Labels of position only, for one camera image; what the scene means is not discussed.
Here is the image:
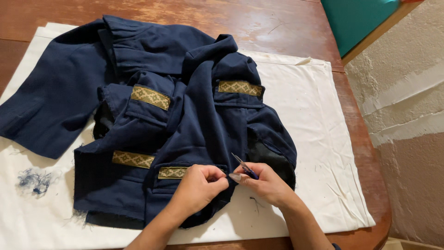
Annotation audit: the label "person's left hand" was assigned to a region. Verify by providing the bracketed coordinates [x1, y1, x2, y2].
[172, 164, 230, 218]

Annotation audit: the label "person's right hand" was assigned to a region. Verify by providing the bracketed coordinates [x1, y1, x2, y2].
[228, 162, 296, 209]

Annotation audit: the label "blue thread snips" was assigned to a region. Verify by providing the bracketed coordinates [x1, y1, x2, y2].
[231, 152, 259, 180]

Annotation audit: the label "navy blue jacket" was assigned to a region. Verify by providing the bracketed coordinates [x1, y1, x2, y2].
[0, 15, 298, 230]

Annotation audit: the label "dark loose thread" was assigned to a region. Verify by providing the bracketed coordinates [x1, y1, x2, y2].
[249, 197, 265, 214]

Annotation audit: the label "white cloth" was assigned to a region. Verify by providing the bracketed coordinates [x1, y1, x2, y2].
[0, 22, 376, 250]

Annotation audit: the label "pile of blue threads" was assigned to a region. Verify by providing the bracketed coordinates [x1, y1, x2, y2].
[16, 168, 53, 196]

